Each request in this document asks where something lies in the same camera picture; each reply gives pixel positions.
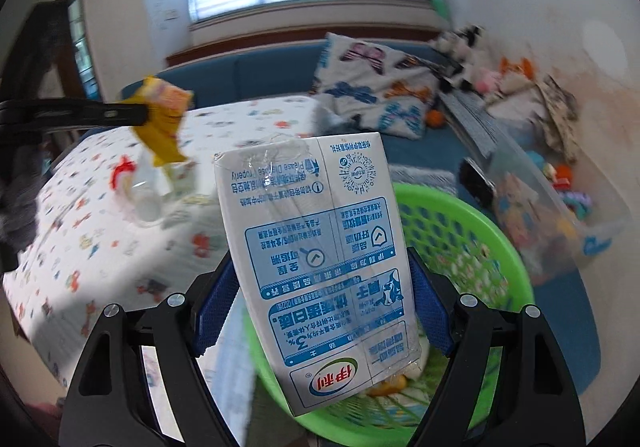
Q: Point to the clear plastic bag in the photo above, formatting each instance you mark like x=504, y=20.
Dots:
x=392, y=383

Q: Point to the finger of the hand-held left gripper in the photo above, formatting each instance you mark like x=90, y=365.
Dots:
x=75, y=112

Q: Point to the orange fox plush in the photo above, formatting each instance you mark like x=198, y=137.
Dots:
x=517, y=72

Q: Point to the large butterfly print pillow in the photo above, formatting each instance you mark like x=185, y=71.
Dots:
x=370, y=82

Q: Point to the printed beige cloth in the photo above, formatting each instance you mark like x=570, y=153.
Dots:
x=560, y=117

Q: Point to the brown door frame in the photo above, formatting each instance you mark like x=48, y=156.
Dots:
x=75, y=37

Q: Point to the white barcode packet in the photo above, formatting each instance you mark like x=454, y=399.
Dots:
x=320, y=277

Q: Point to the orange ball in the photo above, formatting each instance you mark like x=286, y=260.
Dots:
x=435, y=119

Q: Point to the pink plush toy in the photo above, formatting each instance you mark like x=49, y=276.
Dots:
x=486, y=81

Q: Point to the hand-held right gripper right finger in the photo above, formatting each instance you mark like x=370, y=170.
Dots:
x=429, y=307

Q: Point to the clear storage box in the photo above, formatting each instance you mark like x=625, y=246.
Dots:
x=550, y=227

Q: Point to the printed blanket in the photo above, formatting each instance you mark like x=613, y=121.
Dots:
x=90, y=237

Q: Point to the wooden window ledge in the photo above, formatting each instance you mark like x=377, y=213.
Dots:
x=250, y=44

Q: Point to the green plastic basket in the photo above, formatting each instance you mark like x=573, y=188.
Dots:
x=465, y=247

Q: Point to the clear plastic cup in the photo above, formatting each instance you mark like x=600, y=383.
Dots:
x=147, y=204

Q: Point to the yellow snack packet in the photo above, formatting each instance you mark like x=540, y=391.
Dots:
x=160, y=127

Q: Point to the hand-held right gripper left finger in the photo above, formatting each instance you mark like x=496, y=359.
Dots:
x=215, y=307

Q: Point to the black device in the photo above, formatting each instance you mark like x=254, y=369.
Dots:
x=477, y=182

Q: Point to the grey striped mat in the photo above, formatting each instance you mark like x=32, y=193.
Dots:
x=470, y=122

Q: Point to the black white plush cow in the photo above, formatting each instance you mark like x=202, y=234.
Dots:
x=457, y=52

